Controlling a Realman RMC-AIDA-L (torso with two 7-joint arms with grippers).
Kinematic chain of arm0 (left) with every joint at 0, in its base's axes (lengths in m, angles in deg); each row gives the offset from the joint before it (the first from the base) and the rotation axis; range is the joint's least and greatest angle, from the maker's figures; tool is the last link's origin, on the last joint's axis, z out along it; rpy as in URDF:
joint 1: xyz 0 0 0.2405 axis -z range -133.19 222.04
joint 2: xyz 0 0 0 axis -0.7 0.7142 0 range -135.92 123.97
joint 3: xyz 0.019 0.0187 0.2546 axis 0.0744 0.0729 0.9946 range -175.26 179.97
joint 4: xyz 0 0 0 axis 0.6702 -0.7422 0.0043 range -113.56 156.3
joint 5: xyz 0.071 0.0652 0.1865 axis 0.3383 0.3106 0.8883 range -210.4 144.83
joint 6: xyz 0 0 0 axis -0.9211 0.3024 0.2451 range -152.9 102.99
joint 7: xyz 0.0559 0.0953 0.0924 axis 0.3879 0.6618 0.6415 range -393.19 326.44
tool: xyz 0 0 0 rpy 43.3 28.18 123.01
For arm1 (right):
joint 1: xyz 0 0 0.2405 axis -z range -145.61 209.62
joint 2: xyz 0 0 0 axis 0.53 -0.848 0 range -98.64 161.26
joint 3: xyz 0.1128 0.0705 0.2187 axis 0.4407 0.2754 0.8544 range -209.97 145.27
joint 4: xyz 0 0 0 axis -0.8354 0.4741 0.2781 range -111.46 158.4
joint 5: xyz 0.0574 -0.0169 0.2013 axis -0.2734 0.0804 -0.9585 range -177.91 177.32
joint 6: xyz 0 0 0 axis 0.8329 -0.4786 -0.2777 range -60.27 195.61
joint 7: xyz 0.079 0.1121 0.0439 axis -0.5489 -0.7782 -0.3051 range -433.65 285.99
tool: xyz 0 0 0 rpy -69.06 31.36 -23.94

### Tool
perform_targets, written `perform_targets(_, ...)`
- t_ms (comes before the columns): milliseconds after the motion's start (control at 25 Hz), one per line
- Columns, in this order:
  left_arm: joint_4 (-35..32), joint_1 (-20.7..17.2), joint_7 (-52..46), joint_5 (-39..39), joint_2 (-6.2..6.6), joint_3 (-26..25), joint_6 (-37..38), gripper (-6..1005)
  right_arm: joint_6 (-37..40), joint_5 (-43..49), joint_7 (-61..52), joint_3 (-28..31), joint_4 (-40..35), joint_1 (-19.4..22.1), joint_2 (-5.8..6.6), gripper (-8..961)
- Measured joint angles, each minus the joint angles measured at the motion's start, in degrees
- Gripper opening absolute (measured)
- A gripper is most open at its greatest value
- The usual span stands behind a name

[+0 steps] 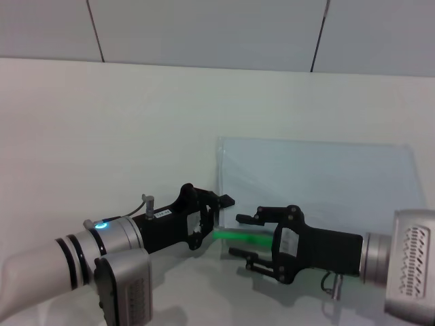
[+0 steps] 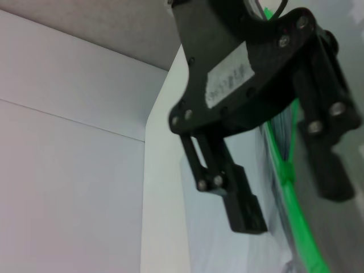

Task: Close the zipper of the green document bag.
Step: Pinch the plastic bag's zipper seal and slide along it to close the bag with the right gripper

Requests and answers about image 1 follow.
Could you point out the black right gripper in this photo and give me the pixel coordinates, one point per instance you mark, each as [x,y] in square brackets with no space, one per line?
[326,251]

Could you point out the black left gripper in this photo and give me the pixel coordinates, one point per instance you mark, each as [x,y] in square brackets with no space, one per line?
[163,227]

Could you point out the clear document bag green zipper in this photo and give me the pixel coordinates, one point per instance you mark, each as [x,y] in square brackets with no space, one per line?
[323,176]

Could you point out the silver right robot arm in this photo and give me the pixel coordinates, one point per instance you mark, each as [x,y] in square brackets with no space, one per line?
[377,258]

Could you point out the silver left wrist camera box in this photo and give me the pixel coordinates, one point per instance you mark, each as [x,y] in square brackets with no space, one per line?
[129,285]

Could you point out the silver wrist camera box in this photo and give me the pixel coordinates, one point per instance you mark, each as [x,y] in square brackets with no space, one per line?
[129,285]
[411,265]

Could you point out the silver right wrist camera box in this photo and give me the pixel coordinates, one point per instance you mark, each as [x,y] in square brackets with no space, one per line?
[411,265]

